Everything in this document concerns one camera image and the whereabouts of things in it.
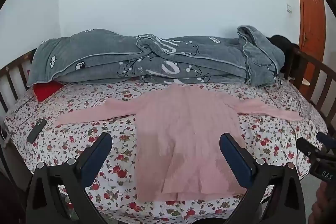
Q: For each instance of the grey floral blanket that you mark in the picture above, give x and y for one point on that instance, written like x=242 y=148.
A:
x=110 y=61

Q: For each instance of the red pillow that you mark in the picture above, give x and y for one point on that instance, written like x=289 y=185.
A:
x=46 y=90

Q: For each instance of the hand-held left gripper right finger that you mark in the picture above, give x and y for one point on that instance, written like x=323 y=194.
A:
x=236 y=158

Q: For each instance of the white wall switch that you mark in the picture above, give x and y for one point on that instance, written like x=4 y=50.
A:
x=289 y=8

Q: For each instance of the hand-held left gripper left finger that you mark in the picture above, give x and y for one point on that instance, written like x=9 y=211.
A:
x=96 y=153

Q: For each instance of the orange wooden door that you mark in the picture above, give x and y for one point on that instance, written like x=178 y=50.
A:
x=311 y=19

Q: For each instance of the floral bed sheet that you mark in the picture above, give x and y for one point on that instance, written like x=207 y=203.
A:
x=262 y=134

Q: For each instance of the black remote control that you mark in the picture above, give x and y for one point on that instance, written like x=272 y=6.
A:
x=36 y=130

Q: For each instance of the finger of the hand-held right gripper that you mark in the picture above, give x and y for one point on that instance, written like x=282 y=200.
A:
x=326 y=138
x=307 y=148

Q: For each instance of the black cloth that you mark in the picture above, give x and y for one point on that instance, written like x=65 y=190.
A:
x=282 y=43

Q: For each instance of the person's right hand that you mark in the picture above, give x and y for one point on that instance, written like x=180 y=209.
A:
x=324 y=204

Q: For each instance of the pink knit sweater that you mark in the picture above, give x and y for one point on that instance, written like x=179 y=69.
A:
x=181 y=134

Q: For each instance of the wooden bed rail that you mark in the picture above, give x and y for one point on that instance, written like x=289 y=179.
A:
x=10 y=77

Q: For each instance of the dark wooden chair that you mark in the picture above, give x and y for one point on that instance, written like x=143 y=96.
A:
x=317 y=77

